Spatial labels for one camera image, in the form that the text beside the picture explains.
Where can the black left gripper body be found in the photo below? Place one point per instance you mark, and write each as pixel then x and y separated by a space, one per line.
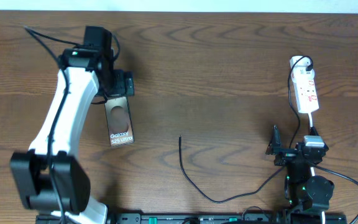
pixel 120 83

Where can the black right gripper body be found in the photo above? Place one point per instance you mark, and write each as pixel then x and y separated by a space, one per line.
pixel 285 157

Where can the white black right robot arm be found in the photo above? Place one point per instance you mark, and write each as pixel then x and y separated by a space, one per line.
pixel 308 194

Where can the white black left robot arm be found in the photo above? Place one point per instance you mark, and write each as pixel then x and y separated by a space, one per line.
pixel 48 177

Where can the white power strip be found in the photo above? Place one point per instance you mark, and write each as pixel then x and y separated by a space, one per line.
pixel 305 91

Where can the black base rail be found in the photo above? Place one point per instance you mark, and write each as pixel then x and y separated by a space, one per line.
pixel 252 217

